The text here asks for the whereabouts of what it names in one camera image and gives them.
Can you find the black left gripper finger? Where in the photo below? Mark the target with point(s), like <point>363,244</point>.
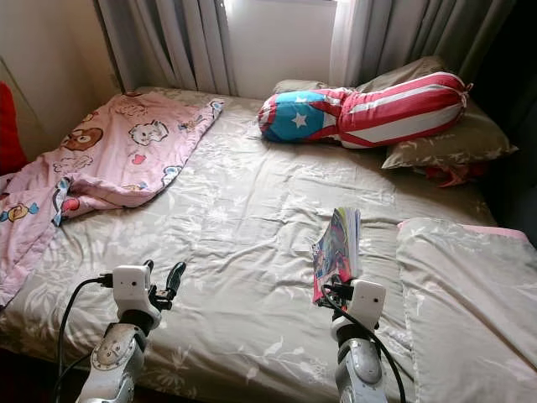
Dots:
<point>176,275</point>

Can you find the colourful comic magazine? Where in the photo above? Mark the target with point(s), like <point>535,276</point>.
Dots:
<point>337,248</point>

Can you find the pink cartoon blanket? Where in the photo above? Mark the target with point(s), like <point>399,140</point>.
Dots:
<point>117,159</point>

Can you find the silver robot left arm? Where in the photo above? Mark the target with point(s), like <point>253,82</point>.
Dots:
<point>117,361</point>

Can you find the bed with beige floral sheet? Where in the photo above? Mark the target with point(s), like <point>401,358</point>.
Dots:
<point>243,235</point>

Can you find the folded beige floral quilt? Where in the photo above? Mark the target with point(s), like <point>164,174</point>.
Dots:
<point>470,302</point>

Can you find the small red cloth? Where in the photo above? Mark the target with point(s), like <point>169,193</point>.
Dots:
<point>453,174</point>

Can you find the beige floral pillow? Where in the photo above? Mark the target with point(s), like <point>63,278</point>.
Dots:
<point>461,143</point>
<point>411,71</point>

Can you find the red striped star bolster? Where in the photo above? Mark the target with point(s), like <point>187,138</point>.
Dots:
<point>403,109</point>

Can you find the big red fabric cushion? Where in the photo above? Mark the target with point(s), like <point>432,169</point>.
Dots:
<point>10,126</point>

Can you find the dark grey padded headboard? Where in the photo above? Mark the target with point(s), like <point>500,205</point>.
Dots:
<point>520,126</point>

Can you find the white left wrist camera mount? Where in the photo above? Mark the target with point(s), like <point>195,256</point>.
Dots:
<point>134,292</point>

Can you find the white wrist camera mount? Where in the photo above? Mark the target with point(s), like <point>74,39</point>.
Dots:
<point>134,292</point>
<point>367,302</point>

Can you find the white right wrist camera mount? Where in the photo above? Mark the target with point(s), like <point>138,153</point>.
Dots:
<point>367,302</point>

